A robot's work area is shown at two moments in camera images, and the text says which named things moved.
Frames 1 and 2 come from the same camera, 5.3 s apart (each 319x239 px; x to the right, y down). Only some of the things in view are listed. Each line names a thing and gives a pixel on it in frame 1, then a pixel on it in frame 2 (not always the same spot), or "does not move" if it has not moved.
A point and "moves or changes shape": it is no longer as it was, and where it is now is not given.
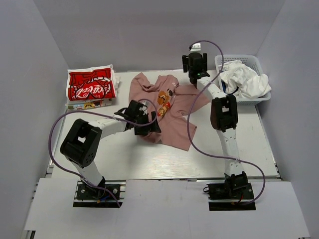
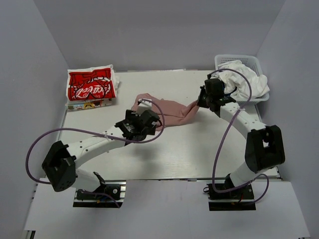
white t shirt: [241, 81] does not move
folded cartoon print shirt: [88, 104] does not move
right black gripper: [185, 59] to [200, 103]
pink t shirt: [169, 101] moves or changes shape
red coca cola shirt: [91, 83] does not move
